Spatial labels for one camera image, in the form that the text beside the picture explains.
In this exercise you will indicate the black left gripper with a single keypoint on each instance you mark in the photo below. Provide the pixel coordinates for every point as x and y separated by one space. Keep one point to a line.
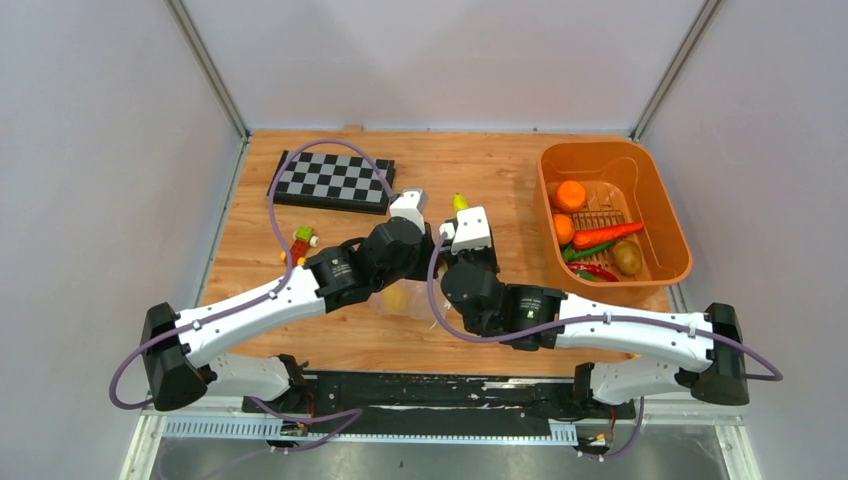
427 249

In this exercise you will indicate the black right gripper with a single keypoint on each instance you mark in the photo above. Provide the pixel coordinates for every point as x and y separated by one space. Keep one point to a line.
484 254

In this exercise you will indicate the clear zip top bag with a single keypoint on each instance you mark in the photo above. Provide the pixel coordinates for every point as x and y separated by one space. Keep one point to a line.
419 307

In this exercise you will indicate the yellow toy banana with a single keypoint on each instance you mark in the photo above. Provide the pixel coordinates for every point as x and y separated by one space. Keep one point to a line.
459 203

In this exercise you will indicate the yellow wrinkled round fruit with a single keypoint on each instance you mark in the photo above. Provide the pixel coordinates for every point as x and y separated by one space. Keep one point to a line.
395 299

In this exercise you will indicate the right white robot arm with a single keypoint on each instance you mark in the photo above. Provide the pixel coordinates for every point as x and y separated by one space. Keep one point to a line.
697 352

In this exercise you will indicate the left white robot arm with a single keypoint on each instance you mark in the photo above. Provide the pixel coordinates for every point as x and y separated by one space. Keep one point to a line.
186 353

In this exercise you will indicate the black grey chessboard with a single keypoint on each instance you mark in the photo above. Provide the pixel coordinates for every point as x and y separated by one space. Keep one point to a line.
333 182

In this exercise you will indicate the green chili pepper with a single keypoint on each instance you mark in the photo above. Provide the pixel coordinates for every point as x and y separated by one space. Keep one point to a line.
571 254

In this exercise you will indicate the red green toy block car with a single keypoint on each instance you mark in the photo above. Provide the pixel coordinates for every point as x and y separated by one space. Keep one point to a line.
303 240

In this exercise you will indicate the orange toy carrot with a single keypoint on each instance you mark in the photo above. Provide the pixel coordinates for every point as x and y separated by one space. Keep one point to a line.
588 238

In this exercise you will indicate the red chili pepper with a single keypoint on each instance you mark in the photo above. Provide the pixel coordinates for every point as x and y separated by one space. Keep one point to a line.
585 270

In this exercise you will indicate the brown potato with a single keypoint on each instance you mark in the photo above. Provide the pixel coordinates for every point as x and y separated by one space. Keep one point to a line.
627 257

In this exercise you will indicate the orange plastic basket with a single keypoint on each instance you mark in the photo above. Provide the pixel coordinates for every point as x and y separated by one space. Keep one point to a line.
623 186

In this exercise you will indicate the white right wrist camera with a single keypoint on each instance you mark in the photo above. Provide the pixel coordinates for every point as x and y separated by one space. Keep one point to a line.
469 230

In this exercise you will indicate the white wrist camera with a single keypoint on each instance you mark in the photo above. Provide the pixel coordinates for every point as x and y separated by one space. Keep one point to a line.
410 205
469 230

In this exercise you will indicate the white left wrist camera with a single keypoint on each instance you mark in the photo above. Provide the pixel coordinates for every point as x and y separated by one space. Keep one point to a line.
410 205

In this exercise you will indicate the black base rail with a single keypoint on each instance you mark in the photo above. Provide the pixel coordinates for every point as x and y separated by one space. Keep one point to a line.
416 404

